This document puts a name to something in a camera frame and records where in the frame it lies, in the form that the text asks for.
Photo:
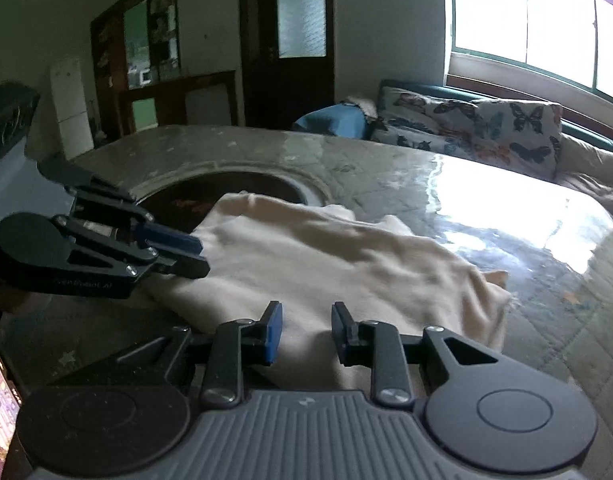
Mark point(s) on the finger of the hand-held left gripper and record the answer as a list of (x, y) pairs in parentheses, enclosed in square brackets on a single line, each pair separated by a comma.
[(169, 237), (184, 265)]

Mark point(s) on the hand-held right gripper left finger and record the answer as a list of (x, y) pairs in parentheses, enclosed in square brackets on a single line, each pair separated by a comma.
[(274, 332)]

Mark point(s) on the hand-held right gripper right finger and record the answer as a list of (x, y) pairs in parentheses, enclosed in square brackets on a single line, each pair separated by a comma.
[(340, 332)]

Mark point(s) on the cream sweater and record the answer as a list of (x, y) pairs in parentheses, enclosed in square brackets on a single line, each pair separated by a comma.
[(336, 260)]

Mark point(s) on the dark glossy box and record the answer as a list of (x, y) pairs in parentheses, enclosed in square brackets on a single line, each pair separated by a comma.
[(9, 125)]

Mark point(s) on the white refrigerator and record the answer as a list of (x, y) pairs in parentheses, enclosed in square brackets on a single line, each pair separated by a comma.
[(71, 105)]

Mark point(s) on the dark wooden door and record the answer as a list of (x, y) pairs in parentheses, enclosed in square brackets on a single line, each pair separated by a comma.
[(266, 85)]

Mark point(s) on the dark wooden cabinet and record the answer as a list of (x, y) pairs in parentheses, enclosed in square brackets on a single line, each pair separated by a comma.
[(116, 60)]

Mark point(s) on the blue cushion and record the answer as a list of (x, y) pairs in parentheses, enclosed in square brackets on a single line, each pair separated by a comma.
[(331, 122)]

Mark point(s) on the small beige cloth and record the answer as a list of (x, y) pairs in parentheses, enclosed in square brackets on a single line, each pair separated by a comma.
[(364, 106)]

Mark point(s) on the beige cushion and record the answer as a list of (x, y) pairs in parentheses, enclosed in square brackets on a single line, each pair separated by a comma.
[(593, 170)]

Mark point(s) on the window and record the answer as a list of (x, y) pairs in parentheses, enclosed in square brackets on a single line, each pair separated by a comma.
[(526, 10)]

